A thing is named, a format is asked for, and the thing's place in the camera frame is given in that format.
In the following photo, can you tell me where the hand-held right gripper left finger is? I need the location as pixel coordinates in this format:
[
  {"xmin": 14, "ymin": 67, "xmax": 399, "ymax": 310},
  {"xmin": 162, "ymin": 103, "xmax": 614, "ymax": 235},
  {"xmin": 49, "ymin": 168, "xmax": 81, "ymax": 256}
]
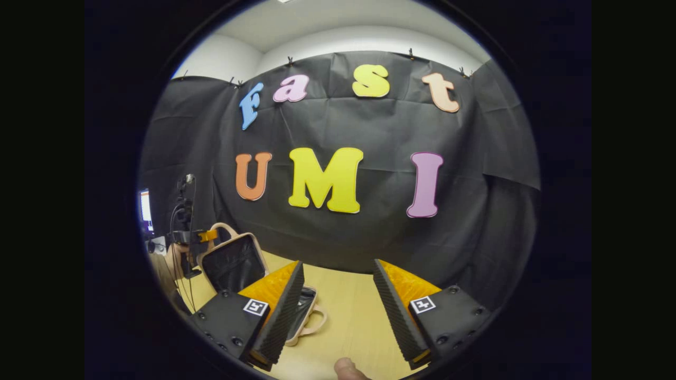
[{"xmin": 190, "ymin": 260, "xmax": 306, "ymax": 372}]

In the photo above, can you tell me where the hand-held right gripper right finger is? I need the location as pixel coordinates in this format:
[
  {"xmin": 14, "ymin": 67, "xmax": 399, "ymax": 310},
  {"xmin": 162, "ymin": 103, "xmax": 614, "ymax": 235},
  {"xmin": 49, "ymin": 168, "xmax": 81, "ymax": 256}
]
[{"xmin": 373, "ymin": 259, "xmax": 492, "ymax": 370}]

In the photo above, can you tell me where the pink suitcase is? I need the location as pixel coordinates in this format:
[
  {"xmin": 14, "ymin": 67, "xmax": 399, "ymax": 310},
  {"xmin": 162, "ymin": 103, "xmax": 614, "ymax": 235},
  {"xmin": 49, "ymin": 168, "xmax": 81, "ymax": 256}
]
[{"xmin": 196, "ymin": 223, "xmax": 328, "ymax": 347}]

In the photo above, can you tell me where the computer monitor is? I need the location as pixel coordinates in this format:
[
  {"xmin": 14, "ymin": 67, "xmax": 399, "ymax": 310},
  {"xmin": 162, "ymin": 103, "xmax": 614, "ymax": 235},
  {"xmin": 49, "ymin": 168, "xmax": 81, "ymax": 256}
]
[{"xmin": 138, "ymin": 188, "xmax": 155, "ymax": 234}]

